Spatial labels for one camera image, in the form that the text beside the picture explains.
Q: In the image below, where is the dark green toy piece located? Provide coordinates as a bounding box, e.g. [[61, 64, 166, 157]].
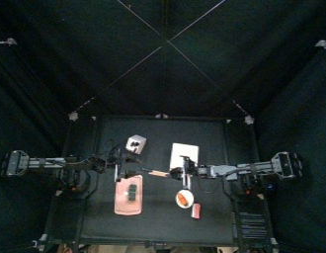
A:
[[126, 184, 138, 202]]

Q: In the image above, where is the wooden box with slot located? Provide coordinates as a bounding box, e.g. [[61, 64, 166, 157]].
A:
[[168, 142, 200, 172]]

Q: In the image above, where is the red and white block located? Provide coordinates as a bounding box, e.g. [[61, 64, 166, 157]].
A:
[[189, 203, 201, 220]]

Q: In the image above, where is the pale cube with black knobs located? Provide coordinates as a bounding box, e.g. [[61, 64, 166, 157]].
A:
[[125, 133, 148, 155]]

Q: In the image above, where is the small white plate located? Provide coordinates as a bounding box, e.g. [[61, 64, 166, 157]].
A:
[[173, 189, 194, 210]]

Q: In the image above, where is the pink cutting board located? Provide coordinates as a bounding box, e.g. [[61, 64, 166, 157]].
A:
[[113, 174, 145, 216]]

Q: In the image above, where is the red ball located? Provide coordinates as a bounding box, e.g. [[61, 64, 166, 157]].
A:
[[176, 192, 189, 208]]

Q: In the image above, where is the thin diagonal brace cord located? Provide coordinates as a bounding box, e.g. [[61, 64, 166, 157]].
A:
[[73, 0, 226, 115], [115, 0, 250, 118]]

